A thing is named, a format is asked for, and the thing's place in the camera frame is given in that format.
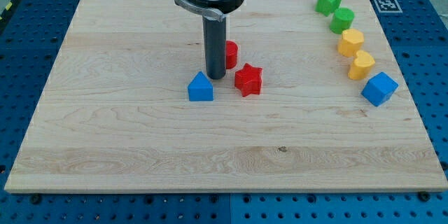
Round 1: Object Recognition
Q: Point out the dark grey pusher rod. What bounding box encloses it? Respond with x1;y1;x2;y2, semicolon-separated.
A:
202;17;227;80

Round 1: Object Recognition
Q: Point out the red star block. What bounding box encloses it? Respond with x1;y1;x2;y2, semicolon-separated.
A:
234;63;263;97

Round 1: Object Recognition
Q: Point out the green star block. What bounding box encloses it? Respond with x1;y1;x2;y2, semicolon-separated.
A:
315;0;342;16

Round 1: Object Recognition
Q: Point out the blue cube block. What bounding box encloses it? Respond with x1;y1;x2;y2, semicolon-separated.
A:
361;72;399;106

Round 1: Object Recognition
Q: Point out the red cylinder block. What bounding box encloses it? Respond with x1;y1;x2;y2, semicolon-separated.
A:
225;41;239;69

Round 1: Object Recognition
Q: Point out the blue pentagon house block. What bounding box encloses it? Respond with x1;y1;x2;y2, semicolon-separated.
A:
188;71;214;102

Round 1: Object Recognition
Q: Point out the green cylinder block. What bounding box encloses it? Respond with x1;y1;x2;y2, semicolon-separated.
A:
330;8;355;34

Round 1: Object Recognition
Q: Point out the light wooden board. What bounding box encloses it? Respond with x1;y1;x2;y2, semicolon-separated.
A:
5;0;447;194

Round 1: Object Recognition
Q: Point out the yellow hexagon block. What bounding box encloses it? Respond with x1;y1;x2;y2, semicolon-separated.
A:
337;29;365;57

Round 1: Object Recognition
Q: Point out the yellow heart block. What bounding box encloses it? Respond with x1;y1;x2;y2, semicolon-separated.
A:
348;50;376;81

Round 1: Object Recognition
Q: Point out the white fiducial marker tag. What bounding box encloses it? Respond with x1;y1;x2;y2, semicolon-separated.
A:
373;0;403;13

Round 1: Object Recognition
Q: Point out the yellow black hazard tape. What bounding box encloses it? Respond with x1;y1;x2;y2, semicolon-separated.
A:
1;0;21;22

